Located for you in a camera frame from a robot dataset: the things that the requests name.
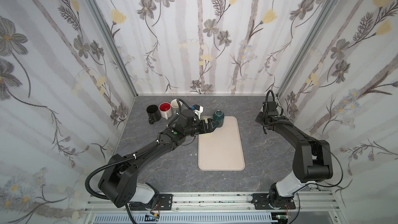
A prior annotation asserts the grey mug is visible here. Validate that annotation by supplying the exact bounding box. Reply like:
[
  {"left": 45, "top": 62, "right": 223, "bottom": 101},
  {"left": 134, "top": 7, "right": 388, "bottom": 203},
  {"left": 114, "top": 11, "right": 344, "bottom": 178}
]
[{"left": 171, "top": 99, "right": 182, "bottom": 115}]

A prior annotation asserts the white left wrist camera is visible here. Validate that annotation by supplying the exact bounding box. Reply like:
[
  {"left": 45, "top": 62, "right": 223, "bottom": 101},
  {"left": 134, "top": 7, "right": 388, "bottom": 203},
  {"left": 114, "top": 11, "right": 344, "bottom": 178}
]
[{"left": 191, "top": 104, "right": 204, "bottom": 118}]

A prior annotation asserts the white cream mug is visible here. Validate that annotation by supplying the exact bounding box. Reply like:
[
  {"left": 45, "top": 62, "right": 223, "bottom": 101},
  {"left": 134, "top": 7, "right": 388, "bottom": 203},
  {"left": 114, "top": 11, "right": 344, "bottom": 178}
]
[{"left": 159, "top": 102, "right": 173, "bottom": 120}]

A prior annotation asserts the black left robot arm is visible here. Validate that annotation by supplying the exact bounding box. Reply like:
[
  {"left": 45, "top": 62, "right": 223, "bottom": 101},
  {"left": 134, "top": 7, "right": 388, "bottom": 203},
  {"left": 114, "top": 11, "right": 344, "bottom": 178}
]
[{"left": 85, "top": 99, "right": 219, "bottom": 217}]

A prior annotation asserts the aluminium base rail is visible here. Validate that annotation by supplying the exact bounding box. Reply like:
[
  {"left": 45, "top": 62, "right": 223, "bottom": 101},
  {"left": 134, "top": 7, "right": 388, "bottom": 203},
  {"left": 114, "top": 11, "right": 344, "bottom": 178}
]
[{"left": 81, "top": 191, "right": 346, "bottom": 224}]

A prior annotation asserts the beige rectangular tray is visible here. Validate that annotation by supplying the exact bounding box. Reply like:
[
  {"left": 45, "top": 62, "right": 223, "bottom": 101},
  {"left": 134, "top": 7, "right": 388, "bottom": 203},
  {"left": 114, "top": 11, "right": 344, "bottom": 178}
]
[{"left": 198, "top": 116, "right": 245, "bottom": 171}]

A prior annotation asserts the light green mug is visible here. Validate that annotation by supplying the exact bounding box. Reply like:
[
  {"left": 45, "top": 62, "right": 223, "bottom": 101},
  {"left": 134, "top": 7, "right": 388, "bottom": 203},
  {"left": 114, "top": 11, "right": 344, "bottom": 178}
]
[{"left": 200, "top": 119, "right": 208, "bottom": 135}]

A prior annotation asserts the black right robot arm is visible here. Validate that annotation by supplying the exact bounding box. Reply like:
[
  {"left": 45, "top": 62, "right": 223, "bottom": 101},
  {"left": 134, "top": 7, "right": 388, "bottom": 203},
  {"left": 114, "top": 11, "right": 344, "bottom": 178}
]
[{"left": 256, "top": 90, "right": 344, "bottom": 209}]

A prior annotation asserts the dark green mug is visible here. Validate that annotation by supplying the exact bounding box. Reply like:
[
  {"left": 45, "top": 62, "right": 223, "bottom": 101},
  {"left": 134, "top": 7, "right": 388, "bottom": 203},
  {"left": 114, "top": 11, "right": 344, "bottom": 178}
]
[{"left": 212, "top": 110, "right": 225, "bottom": 128}]

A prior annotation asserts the black mug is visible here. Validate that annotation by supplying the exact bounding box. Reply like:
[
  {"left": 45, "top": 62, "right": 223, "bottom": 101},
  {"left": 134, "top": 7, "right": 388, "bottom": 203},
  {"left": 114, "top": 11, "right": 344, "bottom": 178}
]
[{"left": 146, "top": 105, "right": 162, "bottom": 124}]

